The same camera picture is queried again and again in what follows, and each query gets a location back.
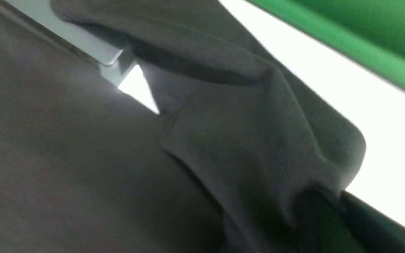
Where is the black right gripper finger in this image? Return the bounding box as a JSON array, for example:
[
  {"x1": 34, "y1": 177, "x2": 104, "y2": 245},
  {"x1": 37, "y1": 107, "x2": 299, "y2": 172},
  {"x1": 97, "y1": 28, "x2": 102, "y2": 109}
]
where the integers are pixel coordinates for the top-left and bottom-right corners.
[{"x1": 294, "y1": 191, "x2": 405, "y2": 253}]

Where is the gray long-sleeved shirt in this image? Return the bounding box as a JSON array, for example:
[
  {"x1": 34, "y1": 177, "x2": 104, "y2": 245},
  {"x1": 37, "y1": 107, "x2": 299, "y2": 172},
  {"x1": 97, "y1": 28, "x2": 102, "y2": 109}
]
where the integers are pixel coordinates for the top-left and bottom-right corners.
[{"x1": 0, "y1": 0, "x2": 366, "y2": 253}]

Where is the green backdrop cloth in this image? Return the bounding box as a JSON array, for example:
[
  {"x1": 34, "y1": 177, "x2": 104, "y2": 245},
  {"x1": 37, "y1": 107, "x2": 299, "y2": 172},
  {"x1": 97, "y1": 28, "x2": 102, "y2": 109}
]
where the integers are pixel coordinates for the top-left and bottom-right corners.
[{"x1": 251, "y1": 0, "x2": 405, "y2": 91}]

